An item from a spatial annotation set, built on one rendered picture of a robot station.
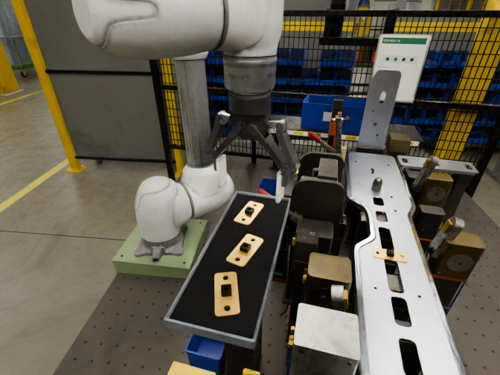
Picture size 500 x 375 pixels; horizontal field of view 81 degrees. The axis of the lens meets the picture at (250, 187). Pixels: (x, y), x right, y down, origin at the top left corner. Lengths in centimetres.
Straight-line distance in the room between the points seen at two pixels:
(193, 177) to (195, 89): 31
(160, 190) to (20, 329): 143
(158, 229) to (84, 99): 244
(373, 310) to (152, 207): 73
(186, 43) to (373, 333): 62
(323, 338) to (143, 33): 50
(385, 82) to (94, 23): 119
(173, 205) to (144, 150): 225
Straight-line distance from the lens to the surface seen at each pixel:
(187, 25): 42
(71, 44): 330
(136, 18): 40
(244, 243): 57
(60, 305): 226
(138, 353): 103
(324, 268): 67
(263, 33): 48
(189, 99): 106
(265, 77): 51
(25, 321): 228
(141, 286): 118
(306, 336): 53
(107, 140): 345
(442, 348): 74
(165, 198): 106
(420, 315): 77
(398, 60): 169
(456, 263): 96
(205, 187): 112
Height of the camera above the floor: 156
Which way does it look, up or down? 31 degrees down
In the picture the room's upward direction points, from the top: straight up
